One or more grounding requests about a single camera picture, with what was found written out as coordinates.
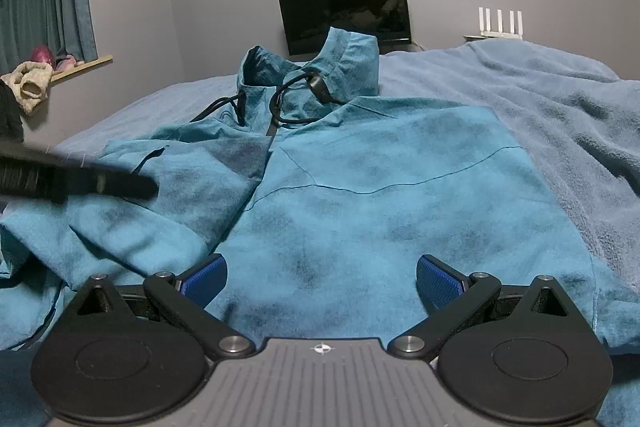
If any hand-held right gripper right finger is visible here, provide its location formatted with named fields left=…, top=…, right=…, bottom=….
left=387, top=253, right=576, bottom=358

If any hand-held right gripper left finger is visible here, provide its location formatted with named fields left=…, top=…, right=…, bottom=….
left=62, top=253, right=256, bottom=360

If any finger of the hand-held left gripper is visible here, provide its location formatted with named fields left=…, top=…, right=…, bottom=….
left=64, top=163, right=160, bottom=202

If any light blue bed blanket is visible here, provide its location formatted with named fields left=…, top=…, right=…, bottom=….
left=0, top=27, right=626, bottom=353

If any dark hanging cloth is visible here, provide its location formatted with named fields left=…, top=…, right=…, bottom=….
left=0, top=79, right=26, bottom=142

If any beige crumpled cloth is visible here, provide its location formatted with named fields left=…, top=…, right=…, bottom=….
left=0, top=61, right=55, bottom=116

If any light pink small item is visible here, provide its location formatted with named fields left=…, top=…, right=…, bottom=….
left=55, top=54, right=86, bottom=72

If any wooden window sill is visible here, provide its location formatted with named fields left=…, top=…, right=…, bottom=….
left=50, top=54, right=114, bottom=82

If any black flat screen monitor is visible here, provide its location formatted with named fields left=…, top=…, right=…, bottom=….
left=276, top=0, right=413, bottom=56

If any white wireless router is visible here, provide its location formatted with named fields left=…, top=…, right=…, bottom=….
left=463, top=7, right=526, bottom=42

